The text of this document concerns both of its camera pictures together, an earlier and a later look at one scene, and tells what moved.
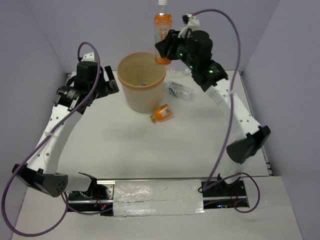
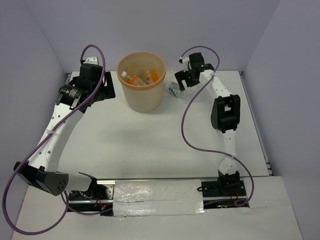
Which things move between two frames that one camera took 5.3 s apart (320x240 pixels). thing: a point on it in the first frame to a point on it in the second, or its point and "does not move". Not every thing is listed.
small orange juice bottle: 163,113 to 151,77
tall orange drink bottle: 163,24 to 133,79
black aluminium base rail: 223,194 does not move
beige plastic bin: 141,77 does not move
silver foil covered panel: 147,197 does not move
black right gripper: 169,43 to 181,75
